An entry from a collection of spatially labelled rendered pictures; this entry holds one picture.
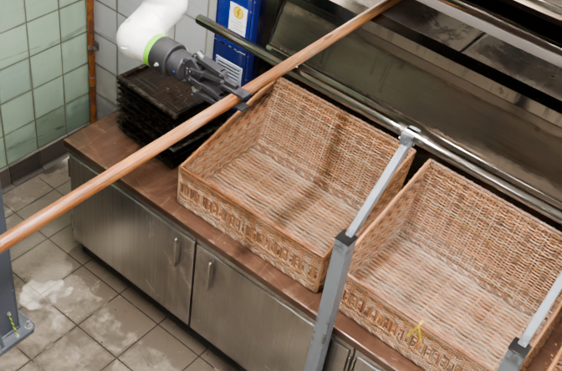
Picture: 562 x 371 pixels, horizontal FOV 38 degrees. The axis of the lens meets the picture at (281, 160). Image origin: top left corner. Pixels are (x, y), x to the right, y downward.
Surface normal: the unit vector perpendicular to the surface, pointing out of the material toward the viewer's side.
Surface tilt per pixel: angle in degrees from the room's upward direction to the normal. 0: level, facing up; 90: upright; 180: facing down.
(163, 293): 90
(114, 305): 0
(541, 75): 0
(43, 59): 90
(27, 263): 0
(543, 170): 70
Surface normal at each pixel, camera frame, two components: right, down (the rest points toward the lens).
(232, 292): -0.62, 0.45
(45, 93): 0.78, 0.47
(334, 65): -0.54, 0.16
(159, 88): 0.12, -0.76
